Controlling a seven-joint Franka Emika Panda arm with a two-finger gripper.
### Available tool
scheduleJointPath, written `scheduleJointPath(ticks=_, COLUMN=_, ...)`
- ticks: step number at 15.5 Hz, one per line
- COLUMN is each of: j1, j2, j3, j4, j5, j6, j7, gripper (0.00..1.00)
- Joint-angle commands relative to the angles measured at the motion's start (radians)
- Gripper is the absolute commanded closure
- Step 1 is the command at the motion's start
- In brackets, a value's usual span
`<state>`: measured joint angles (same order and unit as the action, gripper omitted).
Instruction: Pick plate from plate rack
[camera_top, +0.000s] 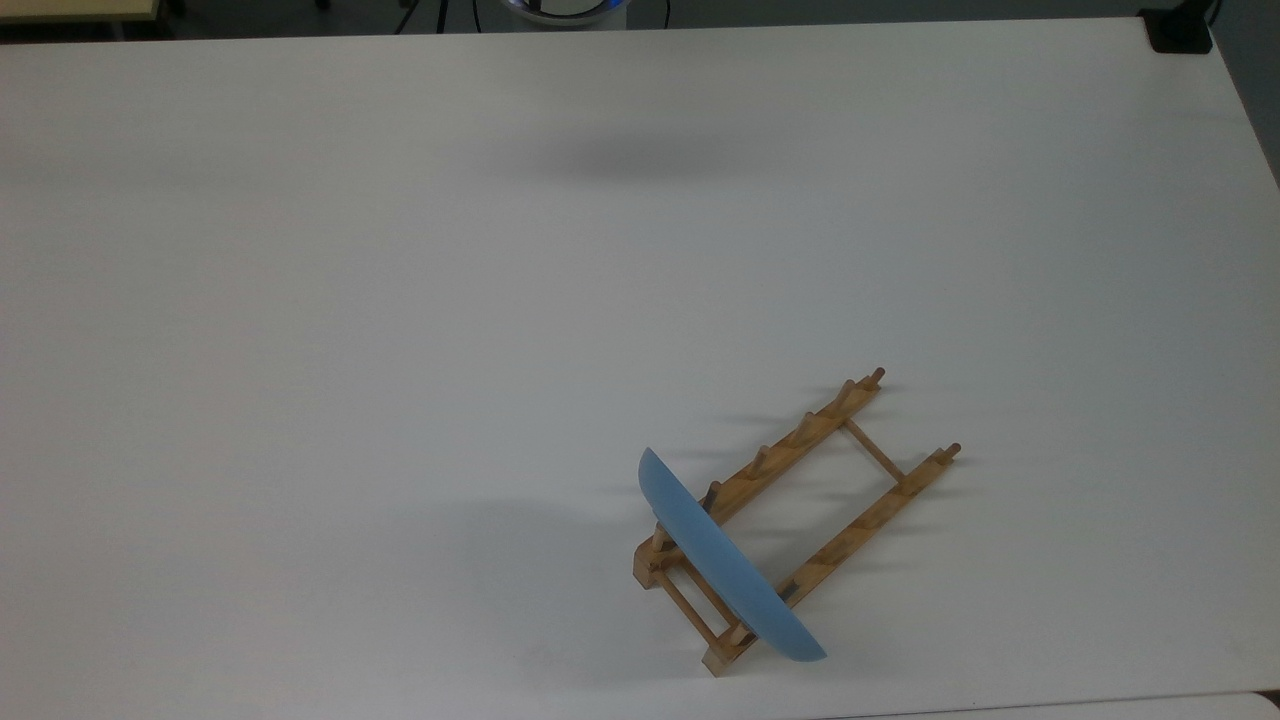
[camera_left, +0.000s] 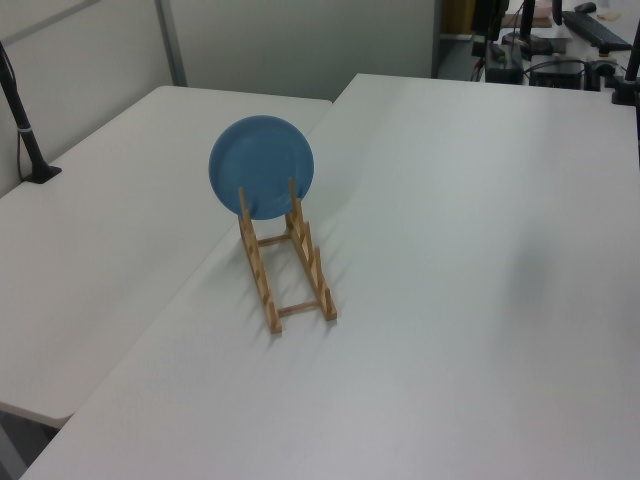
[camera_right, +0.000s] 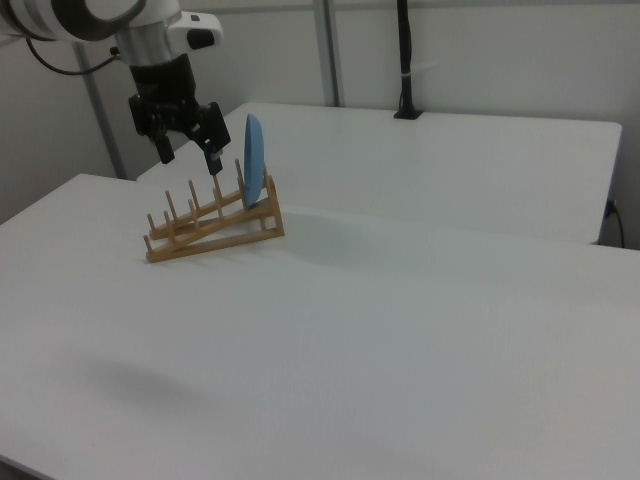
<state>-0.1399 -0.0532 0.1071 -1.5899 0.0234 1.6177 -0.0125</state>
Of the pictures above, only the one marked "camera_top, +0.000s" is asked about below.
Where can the blue plate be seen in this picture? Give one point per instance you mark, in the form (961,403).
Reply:
(720,560)

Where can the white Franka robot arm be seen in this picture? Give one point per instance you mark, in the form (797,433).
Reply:
(560,16)

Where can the wooden plate rack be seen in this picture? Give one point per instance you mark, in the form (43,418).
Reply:
(850,542)

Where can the black tripod legs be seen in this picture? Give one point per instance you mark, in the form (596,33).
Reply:
(437,14)

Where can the yellow wooden table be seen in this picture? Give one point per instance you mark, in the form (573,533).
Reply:
(70,8)

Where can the black table clamp mount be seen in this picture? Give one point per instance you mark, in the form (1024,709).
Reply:
(1178,30)

